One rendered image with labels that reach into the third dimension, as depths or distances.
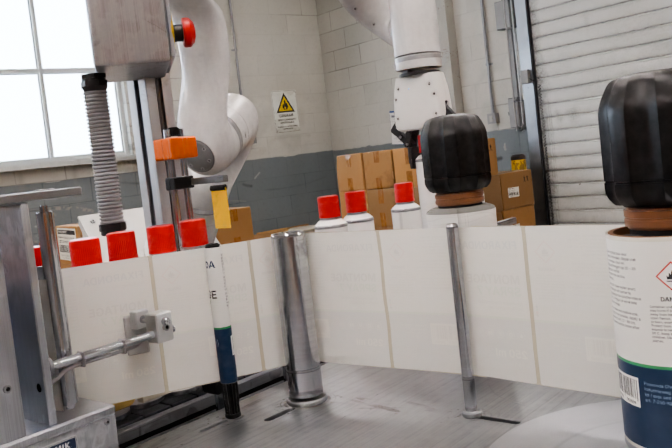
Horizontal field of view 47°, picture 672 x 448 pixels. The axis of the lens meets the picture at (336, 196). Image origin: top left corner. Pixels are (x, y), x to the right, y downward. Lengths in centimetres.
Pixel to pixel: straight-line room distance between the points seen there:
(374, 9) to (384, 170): 353
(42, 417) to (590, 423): 47
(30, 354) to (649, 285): 50
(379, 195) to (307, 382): 422
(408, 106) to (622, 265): 88
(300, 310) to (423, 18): 71
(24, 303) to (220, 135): 90
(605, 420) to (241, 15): 706
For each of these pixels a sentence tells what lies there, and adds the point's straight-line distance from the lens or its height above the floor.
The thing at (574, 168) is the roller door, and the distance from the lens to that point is 591.
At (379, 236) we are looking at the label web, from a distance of 79.
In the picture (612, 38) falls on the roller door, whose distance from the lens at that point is 569.
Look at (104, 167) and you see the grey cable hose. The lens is 103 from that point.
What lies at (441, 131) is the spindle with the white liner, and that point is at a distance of 92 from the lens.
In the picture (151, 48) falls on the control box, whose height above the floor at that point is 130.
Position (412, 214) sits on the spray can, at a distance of 132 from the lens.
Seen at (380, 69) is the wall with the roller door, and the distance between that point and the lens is 740.
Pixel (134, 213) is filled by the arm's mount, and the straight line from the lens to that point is 196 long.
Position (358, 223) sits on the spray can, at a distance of 121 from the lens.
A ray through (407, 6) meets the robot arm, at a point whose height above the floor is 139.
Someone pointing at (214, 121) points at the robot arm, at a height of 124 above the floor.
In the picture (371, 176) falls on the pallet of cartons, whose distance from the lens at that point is 507.
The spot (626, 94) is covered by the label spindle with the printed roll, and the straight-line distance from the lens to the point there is 56.
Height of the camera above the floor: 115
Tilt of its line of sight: 3 degrees down
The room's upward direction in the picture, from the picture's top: 7 degrees counter-clockwise
